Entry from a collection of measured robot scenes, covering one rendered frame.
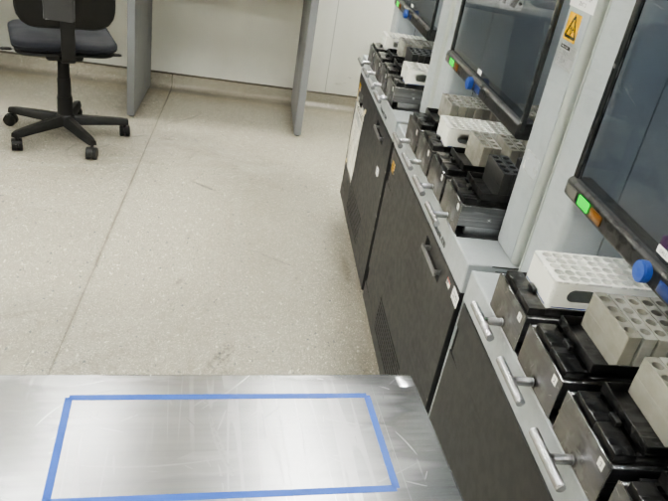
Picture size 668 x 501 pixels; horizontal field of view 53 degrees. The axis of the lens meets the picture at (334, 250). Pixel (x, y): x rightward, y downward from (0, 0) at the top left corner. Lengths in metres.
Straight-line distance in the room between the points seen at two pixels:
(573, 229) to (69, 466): 0.87
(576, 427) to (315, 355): 1.36
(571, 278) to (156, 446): 0.70
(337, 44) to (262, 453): 3.94
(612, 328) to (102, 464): 0.69
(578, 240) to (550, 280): 0.14
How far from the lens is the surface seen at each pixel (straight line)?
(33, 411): 0.80
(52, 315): 2.34
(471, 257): 1.38
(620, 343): 1.01
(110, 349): 2.19
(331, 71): 4.57
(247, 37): 4.50
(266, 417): 0.78
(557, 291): 1.12
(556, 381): 1.01
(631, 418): 0.96
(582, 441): 0.95
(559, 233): 1.23
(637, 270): 0.95
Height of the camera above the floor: 1.36
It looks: 29 degrees down
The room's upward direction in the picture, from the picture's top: 10 degrees clockwise
